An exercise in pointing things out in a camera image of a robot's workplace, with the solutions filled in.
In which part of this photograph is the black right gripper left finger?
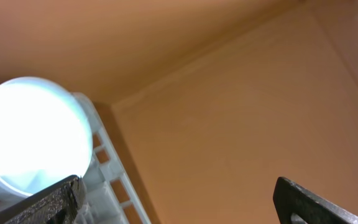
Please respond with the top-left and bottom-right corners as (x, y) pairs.
(0, 175), (86, 224)

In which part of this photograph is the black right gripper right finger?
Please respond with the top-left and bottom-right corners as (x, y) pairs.
(273, 177), (358, 224)

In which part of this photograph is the light blue bowl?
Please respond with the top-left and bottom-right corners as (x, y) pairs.
(0, 77), (93, 198)

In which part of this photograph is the grey dishwasher rack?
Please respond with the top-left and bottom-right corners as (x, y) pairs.
(0, 93), (150, 223)

